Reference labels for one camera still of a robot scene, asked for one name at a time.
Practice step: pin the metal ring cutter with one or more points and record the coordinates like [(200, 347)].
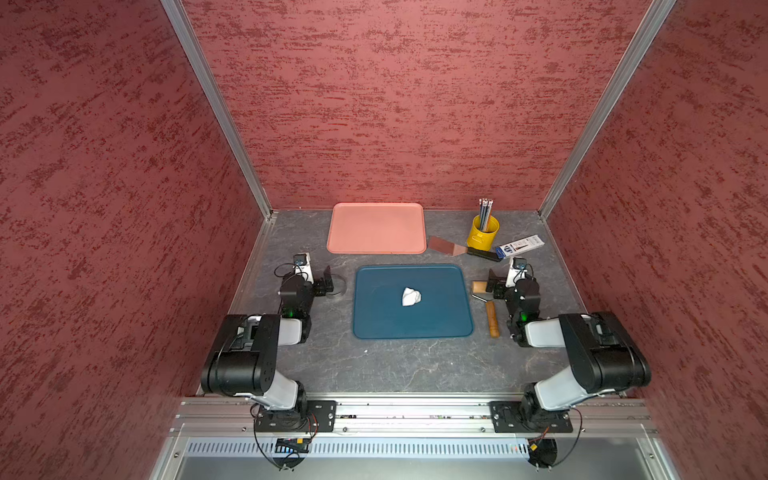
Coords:
[(340, 285)]

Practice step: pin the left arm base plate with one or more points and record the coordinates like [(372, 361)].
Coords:
[(315, 416)]

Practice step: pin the teal tray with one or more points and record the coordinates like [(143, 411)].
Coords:
[(444, 311)]

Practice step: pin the aluminium front rail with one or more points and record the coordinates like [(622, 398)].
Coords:
[(349, 415)]

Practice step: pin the yellow cup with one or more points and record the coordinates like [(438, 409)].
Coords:
[(483, 239)]

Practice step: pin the wooden rolling pin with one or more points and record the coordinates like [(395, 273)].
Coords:
[(481, 292)]

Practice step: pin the white blue pencil box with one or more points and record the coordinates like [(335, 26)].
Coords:
[(518, 247)]

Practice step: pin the right corner aluminium post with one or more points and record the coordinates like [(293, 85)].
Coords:
[(649, 27)]

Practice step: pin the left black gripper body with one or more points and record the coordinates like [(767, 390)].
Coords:
[(307, 304)]

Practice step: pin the white dough piece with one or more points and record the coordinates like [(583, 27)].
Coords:
[(410, 297)]

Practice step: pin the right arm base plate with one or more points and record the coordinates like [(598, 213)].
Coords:
[(519, 417)]

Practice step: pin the left corner aluminium post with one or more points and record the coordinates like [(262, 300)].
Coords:
[(184, 32)]

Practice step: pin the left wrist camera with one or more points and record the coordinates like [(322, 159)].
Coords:
[(302, 266)]

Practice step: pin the metal dough scraper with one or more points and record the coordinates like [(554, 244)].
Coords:
[(453, 249)]

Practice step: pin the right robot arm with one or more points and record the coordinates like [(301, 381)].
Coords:
[(603, 359)]

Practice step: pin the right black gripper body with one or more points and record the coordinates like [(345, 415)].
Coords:
[(512, 308)]

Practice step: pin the pink tray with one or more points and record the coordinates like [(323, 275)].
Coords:
[(377, 229)]

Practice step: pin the corner aluminium post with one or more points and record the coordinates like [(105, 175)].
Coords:
[(649, 27), (184, 32)]

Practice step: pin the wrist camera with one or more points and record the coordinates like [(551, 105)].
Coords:
[(302, 266), (517, 270)]

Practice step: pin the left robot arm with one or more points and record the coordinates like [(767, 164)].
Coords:
[(242, 362)]

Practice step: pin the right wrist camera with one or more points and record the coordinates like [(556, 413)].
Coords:
[(517, 270)]

